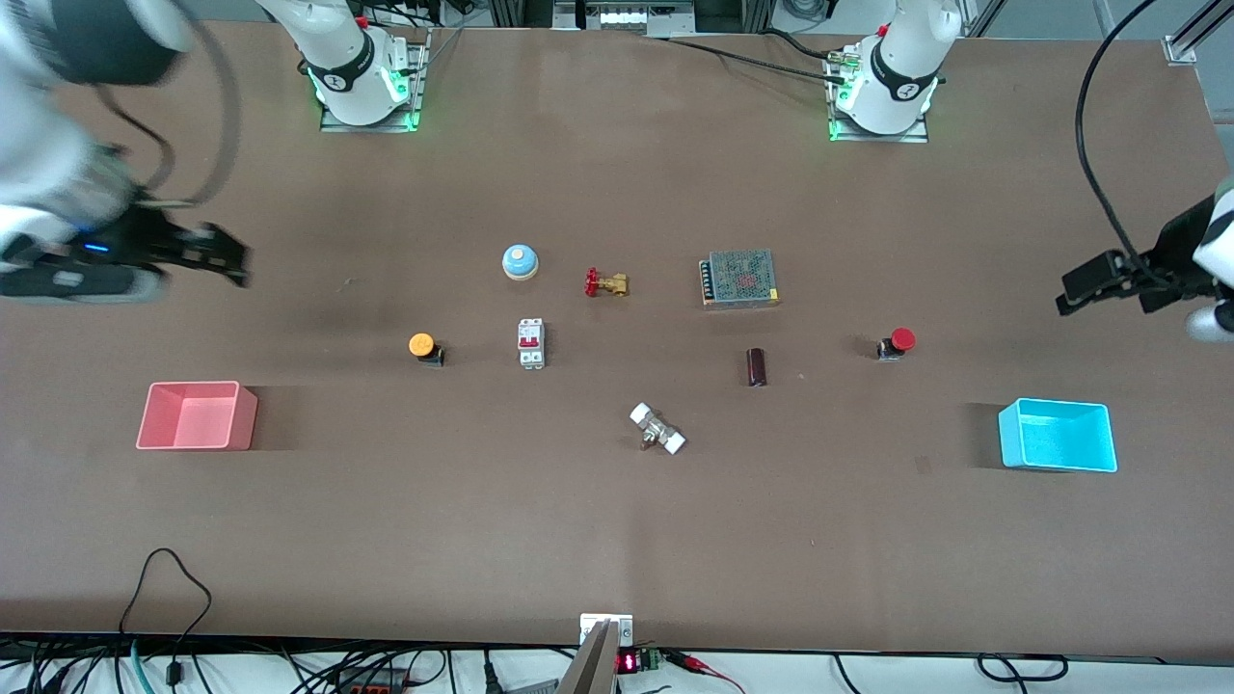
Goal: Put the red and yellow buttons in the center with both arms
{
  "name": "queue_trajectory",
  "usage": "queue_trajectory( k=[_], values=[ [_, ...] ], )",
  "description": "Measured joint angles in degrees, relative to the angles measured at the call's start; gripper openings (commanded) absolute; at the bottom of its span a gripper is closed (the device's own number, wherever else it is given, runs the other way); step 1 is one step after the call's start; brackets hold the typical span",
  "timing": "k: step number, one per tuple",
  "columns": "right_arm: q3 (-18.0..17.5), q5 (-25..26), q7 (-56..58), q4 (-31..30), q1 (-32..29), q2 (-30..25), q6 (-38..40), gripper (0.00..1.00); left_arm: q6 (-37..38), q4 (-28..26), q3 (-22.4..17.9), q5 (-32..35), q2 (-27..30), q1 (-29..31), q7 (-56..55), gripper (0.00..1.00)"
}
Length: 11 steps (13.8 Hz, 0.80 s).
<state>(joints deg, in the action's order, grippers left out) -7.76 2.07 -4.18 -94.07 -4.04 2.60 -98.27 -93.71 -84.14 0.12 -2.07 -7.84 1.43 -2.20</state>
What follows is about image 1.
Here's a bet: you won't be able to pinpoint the cyan plastic bin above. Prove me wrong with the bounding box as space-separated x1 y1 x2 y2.
998 397 1119 474

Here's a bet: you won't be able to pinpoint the pink plastic bin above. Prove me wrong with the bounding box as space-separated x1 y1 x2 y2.
135 381 259 452

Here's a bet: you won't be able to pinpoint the metal mesh power supply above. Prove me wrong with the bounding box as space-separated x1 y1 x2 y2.
700 250 781 310

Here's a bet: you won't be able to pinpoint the metal fitting white ends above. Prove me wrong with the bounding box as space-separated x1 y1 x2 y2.
629 402 687 456

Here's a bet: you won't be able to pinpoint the lit control box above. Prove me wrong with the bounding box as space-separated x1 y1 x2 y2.
553 0 697 38

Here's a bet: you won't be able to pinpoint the red clip lead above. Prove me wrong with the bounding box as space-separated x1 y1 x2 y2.
665 650 745 694

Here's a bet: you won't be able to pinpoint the aluminium frame profile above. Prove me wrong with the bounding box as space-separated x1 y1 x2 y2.
1162 0 1234 67

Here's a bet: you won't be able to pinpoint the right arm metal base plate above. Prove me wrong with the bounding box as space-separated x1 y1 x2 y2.
319 27 432 134

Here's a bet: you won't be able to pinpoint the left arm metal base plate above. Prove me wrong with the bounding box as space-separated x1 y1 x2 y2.
826 48 931 145

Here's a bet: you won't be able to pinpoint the thin black looped cable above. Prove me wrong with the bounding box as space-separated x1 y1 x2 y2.
118 547 214 687

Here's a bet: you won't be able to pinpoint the black coiled cable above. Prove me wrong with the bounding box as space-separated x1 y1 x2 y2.
977 653 1070 684

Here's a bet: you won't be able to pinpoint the black cable on table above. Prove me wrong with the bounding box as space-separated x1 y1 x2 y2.
663 27 851 86

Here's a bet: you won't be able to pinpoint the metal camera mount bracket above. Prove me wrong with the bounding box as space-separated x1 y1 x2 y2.
555 613 635 694

